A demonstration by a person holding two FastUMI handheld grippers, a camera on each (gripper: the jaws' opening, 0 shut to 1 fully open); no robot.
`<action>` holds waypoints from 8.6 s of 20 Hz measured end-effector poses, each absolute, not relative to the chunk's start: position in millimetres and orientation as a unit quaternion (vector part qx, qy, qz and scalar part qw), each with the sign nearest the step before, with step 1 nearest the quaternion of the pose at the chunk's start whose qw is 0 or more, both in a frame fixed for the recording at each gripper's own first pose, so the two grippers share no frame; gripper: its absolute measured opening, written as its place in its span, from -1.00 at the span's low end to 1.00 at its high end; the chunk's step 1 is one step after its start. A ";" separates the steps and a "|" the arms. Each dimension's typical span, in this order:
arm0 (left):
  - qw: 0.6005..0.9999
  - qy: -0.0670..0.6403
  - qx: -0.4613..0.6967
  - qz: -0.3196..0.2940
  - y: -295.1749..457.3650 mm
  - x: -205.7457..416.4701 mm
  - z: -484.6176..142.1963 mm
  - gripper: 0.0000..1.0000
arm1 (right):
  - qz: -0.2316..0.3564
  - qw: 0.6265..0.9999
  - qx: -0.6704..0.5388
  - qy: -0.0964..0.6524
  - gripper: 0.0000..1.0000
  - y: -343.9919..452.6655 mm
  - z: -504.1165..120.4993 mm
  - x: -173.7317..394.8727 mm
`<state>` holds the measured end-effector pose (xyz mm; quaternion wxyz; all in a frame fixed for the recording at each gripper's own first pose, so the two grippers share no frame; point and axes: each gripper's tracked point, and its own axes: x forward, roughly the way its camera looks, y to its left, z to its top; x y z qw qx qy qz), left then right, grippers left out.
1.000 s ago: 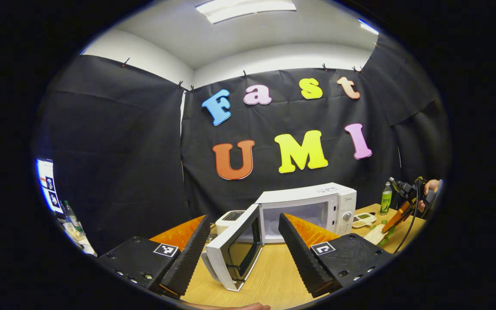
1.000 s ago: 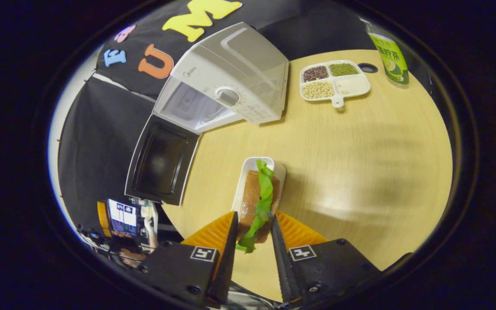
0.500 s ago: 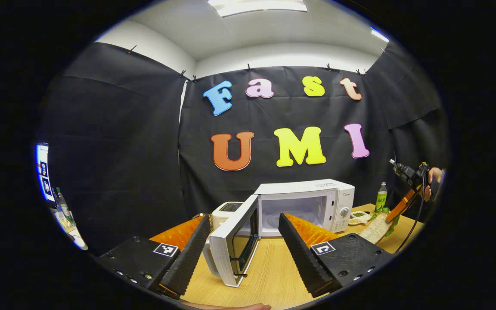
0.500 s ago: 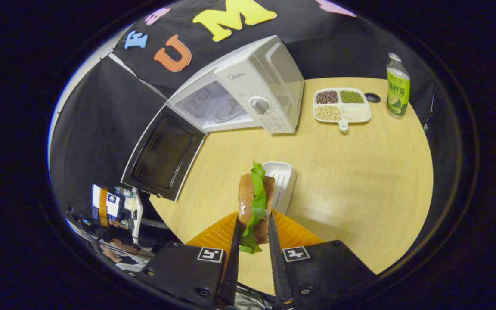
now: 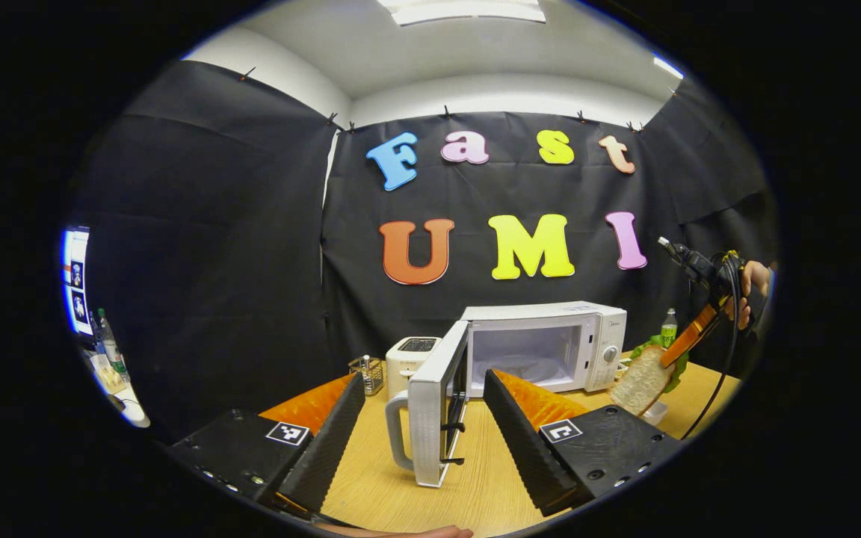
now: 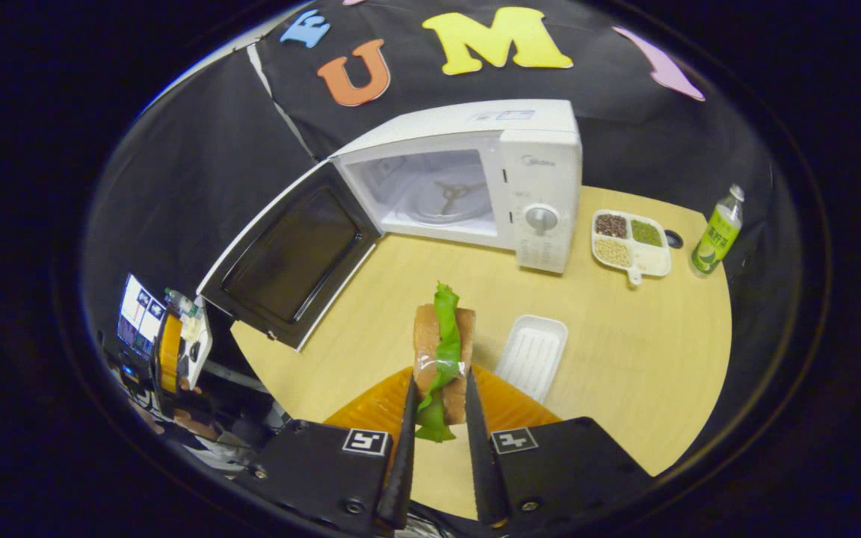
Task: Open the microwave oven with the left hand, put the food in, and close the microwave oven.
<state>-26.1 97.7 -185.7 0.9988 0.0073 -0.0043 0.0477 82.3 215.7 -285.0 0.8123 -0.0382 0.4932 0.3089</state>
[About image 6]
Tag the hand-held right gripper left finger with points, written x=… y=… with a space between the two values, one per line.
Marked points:
x=326 y=471

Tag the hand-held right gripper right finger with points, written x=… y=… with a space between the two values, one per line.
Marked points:
x=565 y=467

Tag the lettuce sandwich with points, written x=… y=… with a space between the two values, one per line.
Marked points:
x=427 y=336

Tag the white microwave oven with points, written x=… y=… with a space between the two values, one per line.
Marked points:
x=542 y=164

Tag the white rectangular food tray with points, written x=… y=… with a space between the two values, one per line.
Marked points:
x=531 y=351

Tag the glass microwave turntable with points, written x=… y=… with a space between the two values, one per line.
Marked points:
x=438 y=217

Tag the black backdrop cloth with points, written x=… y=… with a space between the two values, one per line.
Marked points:
x=176 y=187

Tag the divided plate of beans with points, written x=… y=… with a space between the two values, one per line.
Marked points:
x=651 y=258

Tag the green drink bottle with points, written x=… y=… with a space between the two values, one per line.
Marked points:
x=716 y=235

